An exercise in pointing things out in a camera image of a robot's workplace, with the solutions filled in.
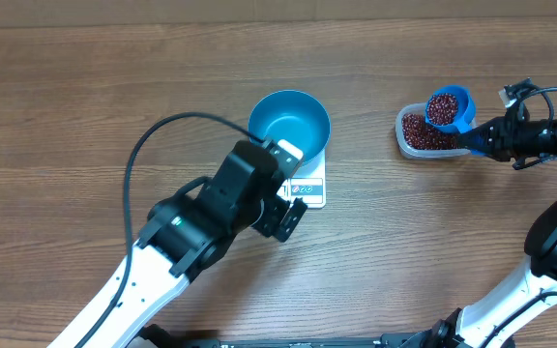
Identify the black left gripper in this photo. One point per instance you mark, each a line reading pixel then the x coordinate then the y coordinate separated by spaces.
pixel 272 226

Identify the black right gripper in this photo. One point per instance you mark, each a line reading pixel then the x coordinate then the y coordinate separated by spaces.
pixel 505 136

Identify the blue measuring scoop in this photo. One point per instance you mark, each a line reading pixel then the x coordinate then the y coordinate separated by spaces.
pixel 451 111

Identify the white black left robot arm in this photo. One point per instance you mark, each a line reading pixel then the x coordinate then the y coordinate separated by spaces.
pixel 186 234

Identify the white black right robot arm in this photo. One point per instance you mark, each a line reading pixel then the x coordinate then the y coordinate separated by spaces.
pixel 531 288

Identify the white digital kitchen scale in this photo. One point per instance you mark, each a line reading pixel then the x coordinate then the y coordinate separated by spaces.
pixel 308 184

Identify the teal plastic bowl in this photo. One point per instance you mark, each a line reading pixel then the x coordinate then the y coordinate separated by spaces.
pixel 295 116

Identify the red adzuki beans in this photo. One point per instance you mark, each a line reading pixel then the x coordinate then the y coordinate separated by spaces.
pixel 422 136

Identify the clear plastic container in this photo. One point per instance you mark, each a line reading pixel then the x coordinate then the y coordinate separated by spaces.
pixel 415 154

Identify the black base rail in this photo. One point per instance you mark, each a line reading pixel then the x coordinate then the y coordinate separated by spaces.
pixel 161 338

